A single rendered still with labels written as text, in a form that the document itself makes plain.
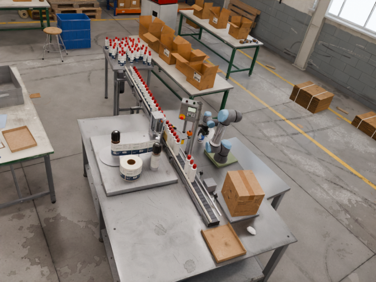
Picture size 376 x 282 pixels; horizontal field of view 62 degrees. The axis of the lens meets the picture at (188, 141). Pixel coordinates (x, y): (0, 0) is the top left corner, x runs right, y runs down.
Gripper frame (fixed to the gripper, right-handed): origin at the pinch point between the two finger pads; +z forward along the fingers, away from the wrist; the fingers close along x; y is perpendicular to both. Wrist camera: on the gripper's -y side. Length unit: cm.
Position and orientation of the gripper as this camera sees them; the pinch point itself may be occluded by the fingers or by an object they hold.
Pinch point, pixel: (201, 137)
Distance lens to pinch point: 355.4
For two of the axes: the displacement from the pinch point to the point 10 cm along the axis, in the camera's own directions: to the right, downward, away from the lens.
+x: 8.3, -2.2, 5.1
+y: 5.3, 5.9, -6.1
